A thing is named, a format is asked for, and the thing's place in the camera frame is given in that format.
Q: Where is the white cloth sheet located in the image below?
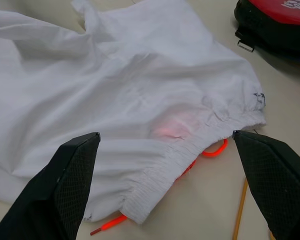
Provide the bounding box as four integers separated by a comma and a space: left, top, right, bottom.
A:
0, 0, 268, 225

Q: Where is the orange drawstring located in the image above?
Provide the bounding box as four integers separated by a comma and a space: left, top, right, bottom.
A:
89, 138, 229, 237

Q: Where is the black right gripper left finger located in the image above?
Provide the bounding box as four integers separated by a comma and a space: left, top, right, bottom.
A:
0, 131, 101, 240

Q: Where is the wooden stick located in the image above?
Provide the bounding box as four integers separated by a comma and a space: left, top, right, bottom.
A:
232, 177, 276, 240

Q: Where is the black strap with metal buckle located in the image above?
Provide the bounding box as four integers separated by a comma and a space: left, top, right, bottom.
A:
233, 0, 300, 62

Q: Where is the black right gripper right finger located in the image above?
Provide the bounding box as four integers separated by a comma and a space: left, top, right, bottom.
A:
232, 129, 300, 240

